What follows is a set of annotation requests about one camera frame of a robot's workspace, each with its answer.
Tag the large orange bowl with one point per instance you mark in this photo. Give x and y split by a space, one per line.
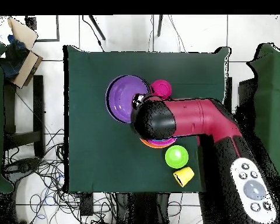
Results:
151 145

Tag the dark green tablecloth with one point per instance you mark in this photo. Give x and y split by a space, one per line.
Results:
140 65

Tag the black tripod leg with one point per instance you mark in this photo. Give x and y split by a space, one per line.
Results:
96 26
160 25

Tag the black power strip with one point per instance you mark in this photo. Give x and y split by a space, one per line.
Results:
86 205

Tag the yellow cup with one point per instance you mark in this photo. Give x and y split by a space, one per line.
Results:
185 175

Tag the black stool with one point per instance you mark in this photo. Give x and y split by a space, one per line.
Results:
38 105

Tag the small green bowl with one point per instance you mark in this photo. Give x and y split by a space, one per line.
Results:
176 156

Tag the small crimson bowl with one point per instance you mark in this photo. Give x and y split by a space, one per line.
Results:
162 87

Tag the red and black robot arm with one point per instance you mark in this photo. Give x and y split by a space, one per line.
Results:
200 116

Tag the purple bowl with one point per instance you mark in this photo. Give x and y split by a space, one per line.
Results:
121 98

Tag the cardboard box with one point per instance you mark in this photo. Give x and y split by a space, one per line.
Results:
25 67

